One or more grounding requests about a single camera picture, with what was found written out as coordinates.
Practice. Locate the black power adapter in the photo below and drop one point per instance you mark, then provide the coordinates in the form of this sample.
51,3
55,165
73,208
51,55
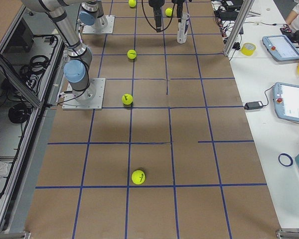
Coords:
253,105

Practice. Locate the tennis ball centre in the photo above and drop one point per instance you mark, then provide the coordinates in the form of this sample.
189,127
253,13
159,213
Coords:
131,54

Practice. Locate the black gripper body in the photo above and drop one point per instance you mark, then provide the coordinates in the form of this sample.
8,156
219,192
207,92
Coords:
155,4
179,10

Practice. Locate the teach pendant near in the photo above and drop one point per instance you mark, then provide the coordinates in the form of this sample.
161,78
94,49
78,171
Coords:
286,101

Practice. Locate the teach pendant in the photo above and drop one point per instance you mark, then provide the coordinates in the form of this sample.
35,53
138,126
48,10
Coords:
280,47
286,101

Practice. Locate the tennis ball front right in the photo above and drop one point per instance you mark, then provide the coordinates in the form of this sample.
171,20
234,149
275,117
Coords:
127,99

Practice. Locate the clear Wilson tennis ball can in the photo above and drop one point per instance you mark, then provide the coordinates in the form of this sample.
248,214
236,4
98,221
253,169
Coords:
183,28

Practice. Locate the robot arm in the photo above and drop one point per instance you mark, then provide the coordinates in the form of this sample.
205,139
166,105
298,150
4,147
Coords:
76,71
91,11

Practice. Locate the yellow tape roll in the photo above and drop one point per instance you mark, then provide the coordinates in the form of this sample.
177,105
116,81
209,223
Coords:
248,49

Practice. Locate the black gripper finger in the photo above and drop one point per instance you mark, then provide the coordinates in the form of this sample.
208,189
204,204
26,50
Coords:
179,11
157,18

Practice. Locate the tennis ball nearest camera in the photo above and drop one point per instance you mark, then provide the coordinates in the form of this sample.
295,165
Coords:
138,177

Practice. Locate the tennis ball front left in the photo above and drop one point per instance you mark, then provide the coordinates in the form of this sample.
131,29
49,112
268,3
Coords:
169,12

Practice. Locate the tennis ball near gripper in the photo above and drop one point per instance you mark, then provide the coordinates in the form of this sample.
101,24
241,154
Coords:
132,3

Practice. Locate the aluminium frame post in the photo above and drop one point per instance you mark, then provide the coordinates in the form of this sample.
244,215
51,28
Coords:
242,15

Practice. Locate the teach pendant far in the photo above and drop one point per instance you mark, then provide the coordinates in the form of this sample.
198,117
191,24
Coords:
280,47

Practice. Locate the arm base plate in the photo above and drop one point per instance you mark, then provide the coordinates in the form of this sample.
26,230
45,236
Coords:
91,99
102,25

